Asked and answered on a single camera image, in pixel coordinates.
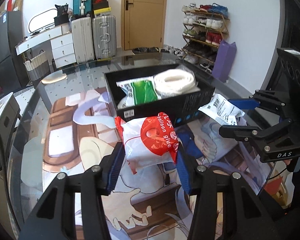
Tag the oval black frame mirror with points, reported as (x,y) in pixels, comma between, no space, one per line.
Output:
(42,21)

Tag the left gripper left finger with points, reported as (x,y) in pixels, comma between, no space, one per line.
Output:
(53,217)

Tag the black cardboard box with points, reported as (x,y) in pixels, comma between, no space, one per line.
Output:
(175,89)

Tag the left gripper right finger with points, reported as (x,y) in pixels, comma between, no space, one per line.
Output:
(244,216)

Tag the wooden shoe rack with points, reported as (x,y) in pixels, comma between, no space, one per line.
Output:
(205,27)

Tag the silver suitcase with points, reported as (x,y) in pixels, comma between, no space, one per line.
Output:
(104,36)

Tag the woven laundry basket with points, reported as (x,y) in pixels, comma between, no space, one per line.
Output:
(38,67)

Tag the green white medicine pack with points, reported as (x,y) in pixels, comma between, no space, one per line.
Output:
(138,91)

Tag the grey side cabinet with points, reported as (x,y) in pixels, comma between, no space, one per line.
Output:
(9,112)

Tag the black refrigerator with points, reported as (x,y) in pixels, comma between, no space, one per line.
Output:
(13,74)

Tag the person's right hand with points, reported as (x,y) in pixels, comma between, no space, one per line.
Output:
(292,165)

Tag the white drawer desk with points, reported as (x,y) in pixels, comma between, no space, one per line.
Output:
(56,42)

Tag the black handbag on desk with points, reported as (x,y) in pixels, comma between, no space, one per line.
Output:
(62,14)

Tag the white medicine sachet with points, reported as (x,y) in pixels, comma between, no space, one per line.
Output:
(222,111)

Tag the purple paper bag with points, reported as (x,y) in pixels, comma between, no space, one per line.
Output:
(224,60)

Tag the white suitcase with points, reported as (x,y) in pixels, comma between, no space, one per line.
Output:
(82,37)

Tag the red white balloon glue pack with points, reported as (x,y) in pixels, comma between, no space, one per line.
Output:
(148,141)

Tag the wooden door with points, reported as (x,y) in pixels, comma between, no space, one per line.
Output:
(142,23)

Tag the stacked shoe boxes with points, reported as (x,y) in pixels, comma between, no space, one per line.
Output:
(101,7)

